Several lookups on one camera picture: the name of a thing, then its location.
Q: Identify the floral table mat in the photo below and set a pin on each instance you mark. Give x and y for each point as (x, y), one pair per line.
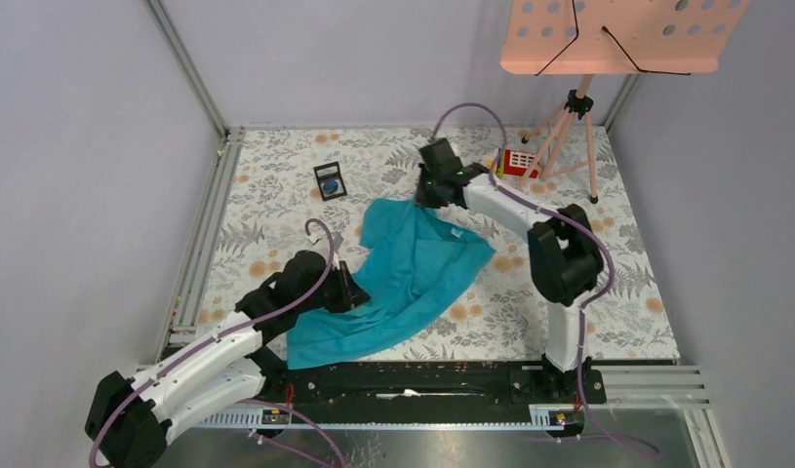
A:
(500, 317)

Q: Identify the teal t-shirt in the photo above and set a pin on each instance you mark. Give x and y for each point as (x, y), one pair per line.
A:
(417, 267)

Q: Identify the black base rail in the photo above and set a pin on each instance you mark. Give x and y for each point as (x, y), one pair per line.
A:
(432, 392)

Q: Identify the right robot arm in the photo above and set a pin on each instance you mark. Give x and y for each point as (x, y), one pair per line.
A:
(565, 262)

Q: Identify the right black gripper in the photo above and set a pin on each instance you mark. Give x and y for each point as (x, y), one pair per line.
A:
(421, 196)

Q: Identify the black brooch display box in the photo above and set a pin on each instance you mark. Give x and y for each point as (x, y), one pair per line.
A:
(329, 171)

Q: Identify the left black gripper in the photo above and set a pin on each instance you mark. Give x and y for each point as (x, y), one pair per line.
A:
(350, 292)

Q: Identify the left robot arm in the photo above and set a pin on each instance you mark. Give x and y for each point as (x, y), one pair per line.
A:
(133, 419)

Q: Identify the red toy block house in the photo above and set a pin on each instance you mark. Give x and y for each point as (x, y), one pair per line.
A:
(516, 163)

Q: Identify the blue round brooch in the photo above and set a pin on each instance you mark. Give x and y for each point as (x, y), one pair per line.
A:
(330, 187)

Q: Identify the pink music stand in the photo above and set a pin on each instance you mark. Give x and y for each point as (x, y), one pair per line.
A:
(591, 38)

